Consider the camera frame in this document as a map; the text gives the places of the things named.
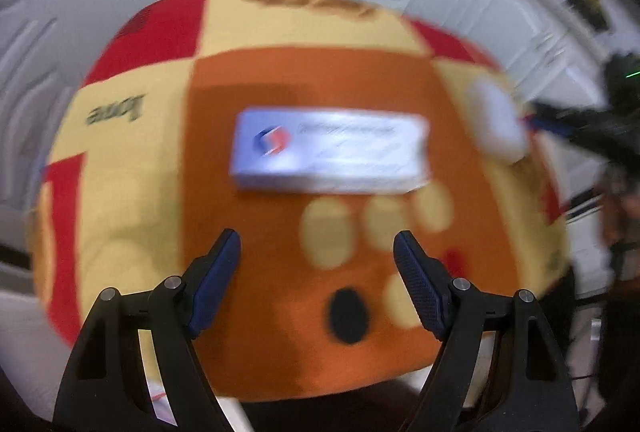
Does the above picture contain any yellow and black pot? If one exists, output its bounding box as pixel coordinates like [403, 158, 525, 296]
[566, 0, 612, 31]

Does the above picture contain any orange red yellow printed blanket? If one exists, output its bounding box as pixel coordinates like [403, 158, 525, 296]
[25, 0, 574, 401]

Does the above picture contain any white foam block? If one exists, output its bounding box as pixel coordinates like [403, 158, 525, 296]
[468, 78, 530, 163]

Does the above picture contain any white and purple carton box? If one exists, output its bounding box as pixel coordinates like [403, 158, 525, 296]
[228, 108, 432, 194]

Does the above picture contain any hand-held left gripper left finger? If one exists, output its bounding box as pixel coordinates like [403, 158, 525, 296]
[52, 228, 242, 432]

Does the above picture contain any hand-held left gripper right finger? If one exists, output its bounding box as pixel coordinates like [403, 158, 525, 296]
[393, 231, 580, 432]

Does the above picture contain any person's right forearm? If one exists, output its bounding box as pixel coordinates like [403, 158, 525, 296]
[597, 164, 640, 285]

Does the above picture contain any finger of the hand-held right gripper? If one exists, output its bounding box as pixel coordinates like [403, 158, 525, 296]
[524, 98, 610, 149]

